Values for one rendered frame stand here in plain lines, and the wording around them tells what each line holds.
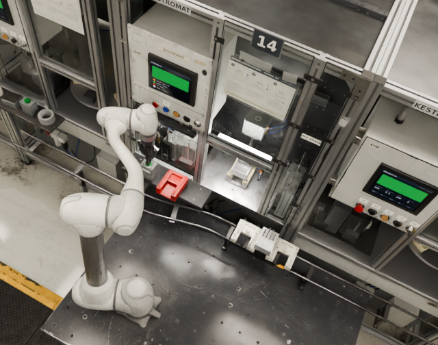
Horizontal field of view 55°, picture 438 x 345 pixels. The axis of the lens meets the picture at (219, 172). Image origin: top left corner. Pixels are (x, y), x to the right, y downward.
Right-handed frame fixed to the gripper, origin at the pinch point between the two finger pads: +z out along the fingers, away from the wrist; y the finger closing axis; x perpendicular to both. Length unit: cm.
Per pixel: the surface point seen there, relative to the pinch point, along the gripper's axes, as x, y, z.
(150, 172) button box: 2.8, -3.2, 6.8
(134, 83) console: -9.7, 13.4, -42.4
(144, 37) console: -10, 7, -73
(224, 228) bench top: -4, -52, 39
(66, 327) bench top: 89, -6, 39
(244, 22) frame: -13, -36, -96
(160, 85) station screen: -7, -3, -52
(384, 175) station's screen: -7, -110, -59
